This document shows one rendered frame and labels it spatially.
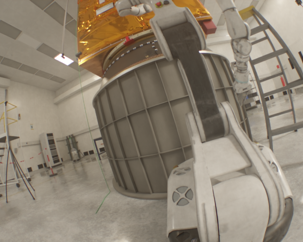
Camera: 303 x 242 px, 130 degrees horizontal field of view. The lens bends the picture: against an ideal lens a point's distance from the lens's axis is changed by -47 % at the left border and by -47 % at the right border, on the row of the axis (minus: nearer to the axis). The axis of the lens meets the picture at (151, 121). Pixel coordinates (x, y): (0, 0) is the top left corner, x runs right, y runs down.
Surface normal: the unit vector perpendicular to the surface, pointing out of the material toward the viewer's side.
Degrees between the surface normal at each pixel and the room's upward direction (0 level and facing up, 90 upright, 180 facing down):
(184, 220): 38
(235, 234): 89
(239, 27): 111
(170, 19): 126
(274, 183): 32
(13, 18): 180
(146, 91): 90
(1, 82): 90
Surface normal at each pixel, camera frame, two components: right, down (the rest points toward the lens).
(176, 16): -0.08, 0.59
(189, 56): -0.19, 0.36
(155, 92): -0.22, 0.01
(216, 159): -0.38, -0.87
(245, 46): -0.02, 0.74
